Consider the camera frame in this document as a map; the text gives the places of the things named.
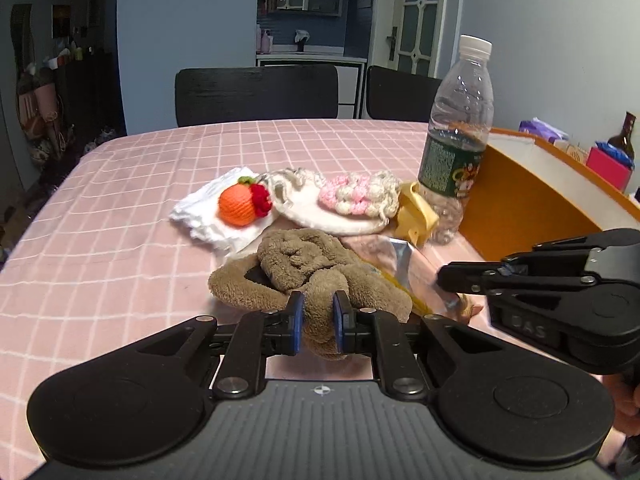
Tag narrow black chair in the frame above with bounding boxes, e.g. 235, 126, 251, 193
366, 65, 444, 123

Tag brown glass bottle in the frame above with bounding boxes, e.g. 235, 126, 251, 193
607, 111, 639, 164

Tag white counter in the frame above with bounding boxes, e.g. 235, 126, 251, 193
256, 52, 369, 120

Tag cream cloth with satin trim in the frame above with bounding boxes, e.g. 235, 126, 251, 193
265, 166, 401, 237

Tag cream crochet scrunchie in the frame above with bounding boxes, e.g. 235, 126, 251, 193
367, 170, 402, 228

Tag white door with glass panes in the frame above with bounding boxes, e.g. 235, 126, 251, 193
385, 0, 451, 79

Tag purple tissue pack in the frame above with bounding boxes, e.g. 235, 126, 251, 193
519, 117, 571, 144

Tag dark sideboard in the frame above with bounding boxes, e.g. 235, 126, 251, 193
50, 50, 123, 138

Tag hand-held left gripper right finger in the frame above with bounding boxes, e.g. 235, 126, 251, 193
332, 290, 501, 401

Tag hanging bags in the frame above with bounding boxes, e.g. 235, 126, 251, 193
15, 62, 68, 161

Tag brown plush towel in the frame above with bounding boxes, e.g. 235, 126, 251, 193
207, 228, 413, 361

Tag wide black chair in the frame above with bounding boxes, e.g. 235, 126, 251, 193
175, 64, 340, 128

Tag yellow plastic cup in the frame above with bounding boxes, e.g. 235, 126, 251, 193
395, 181, 441, 247

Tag white gauze cloth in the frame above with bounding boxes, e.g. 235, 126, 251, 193
169, 165, 281, 261

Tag pink and white crochet scrunchie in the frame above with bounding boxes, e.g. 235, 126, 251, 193
318, 172, 374, 217

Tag orange storage box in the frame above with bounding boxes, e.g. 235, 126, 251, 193
457, 127, 640, 263

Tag shiny plastic bag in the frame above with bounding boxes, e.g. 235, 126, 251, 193
345, 235, 476, 322

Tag person's right hand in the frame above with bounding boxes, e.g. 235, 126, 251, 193
602, 374, 640, 438

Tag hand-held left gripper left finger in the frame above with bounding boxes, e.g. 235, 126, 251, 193
135, 291, 306, 401

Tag pink box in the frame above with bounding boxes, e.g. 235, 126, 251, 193
586, 145, 635, 192

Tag orange crochet fruit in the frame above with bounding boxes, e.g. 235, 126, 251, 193
218, 176, 274, 229

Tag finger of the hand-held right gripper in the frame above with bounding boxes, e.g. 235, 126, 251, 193
501, 228, 640, 267
437, 259, 597, 297

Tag pink checkered tablecloth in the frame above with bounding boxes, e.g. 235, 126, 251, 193
0, 119, 626, 480

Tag clear plastic water bottle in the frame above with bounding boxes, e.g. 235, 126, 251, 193
417, 35, 495, 246

